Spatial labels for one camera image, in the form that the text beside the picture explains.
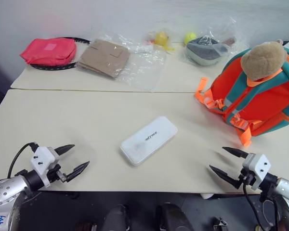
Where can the folded brown cloth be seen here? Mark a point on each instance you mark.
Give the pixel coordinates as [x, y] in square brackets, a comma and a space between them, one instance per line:
[103, 58]

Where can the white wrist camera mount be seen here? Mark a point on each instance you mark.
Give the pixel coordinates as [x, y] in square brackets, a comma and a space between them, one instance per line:
[42, 157]
[257, 166]

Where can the grey cap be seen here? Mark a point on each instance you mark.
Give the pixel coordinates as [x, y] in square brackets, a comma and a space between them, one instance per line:
[202, 53]

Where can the red fabric pouch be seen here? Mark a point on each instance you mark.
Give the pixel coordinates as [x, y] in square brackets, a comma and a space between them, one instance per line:
[48, 51]

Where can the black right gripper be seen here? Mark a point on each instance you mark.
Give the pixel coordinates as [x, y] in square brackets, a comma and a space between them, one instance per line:
[247, 179]

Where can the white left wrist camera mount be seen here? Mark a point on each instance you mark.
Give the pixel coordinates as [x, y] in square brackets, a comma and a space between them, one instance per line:
[42, 157]

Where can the small reddish brown object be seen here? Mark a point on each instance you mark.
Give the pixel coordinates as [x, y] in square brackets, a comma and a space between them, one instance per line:
[229, 41]

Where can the orange teal plush bear backpack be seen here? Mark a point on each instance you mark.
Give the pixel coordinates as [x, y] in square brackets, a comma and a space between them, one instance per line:
[267, 98]

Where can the crinkled clear plastic bag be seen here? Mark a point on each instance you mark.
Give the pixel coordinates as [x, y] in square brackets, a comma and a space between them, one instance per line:
[233, 31]

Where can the large clear plastic bag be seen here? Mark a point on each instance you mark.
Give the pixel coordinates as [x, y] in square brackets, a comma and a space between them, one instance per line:
[147, 71]

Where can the yellow-green tennis ball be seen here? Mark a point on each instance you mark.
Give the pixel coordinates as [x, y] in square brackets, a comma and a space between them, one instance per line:
[190, 37]

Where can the yellow toy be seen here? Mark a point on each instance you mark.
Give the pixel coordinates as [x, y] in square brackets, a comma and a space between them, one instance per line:
[161, 38]

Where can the white rectangular case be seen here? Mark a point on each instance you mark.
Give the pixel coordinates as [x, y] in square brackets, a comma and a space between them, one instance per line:
[148, 142]

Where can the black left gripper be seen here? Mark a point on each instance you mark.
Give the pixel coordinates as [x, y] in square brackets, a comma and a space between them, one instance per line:
[59, 175]

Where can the dark rounded shape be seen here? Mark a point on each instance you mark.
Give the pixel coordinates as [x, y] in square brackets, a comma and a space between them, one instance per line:
[173, 217]

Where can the black racket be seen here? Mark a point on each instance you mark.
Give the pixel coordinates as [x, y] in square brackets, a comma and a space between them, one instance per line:
[48, 68]

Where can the small clear plastic bag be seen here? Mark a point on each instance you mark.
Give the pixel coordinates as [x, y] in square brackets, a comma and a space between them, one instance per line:
[149, 38]

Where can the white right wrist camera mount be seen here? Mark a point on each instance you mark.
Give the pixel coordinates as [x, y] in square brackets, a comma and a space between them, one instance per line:
[257, 166]

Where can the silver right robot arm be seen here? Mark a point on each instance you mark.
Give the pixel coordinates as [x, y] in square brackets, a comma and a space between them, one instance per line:
[287, 190]

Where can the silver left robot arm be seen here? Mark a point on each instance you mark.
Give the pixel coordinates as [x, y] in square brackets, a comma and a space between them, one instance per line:
[2, 190]

